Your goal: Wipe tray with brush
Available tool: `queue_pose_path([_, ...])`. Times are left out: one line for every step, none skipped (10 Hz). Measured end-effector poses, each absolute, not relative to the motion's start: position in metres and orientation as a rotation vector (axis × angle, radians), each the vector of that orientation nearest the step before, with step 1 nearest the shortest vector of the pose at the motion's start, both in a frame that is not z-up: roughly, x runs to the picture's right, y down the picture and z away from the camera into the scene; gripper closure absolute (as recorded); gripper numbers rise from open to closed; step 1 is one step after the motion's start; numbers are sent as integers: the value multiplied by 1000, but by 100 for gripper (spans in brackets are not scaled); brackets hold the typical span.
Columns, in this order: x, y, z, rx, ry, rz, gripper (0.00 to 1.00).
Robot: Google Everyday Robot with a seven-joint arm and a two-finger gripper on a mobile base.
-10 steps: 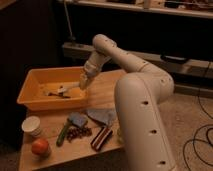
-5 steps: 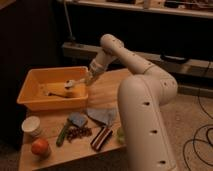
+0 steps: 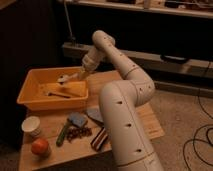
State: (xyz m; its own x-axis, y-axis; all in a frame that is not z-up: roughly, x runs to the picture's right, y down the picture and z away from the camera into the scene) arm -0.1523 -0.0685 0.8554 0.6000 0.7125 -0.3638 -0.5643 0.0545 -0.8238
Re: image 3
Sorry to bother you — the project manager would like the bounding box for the white brush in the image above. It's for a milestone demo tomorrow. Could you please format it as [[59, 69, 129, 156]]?
[[57, 74, 78, 84]]

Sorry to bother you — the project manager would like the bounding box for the yellow plastic tray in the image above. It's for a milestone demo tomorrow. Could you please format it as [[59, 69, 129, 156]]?
[[17, 67, 89, 111]]

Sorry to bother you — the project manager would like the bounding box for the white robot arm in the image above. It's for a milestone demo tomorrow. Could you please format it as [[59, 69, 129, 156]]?
[[78, 30, 164, 171]]

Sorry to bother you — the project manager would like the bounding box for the dark utensil in tray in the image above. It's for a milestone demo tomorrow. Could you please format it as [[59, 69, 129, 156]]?
[[43, 92, 71, 99]]

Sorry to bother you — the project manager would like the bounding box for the metal lamp stand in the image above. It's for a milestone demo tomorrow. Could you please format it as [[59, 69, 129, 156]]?
[[63, 0, 82, 47]]

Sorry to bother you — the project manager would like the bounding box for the grey cloth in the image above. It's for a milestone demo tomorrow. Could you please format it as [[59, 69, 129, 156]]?
[[86, 108, 103, 123]]

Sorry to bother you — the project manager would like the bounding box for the blue sponge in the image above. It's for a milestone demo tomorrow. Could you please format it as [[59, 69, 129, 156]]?
[[68, 113, 87, 128]]

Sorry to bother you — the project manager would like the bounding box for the bunch of dark grapes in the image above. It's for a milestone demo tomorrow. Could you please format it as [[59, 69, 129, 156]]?
[[66, 127, 92, 142]]

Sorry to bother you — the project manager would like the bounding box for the wooden table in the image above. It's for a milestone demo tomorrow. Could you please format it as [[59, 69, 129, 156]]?
[[18, 69, 166, 171]]

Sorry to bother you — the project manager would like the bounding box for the green cucumber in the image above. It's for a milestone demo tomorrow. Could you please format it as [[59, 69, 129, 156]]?
[[56, 121, 71, 147]]

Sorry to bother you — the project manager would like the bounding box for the white paper cup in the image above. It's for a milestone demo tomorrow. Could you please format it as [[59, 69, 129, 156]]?
[[21, 116, 41, 137]]

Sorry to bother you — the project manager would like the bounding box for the black object on bench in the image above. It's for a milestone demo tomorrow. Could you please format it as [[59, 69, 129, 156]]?
[[160, 55, 189, 64]]

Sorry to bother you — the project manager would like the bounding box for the orange fruit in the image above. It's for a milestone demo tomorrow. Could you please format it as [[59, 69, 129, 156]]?
[[31, 138, 49, 155]]

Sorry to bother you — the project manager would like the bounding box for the white low shelf bench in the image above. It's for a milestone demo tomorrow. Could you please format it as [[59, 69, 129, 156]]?
[[62, 42, 213, 79]]

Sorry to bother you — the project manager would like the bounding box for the black cable on floor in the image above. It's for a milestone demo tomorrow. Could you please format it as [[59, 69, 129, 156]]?
[[182, 59, 213, 171]]

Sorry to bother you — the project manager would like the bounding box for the upper wall shelf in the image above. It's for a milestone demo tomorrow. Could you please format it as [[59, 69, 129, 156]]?
[[57, 0, 213, 19]]

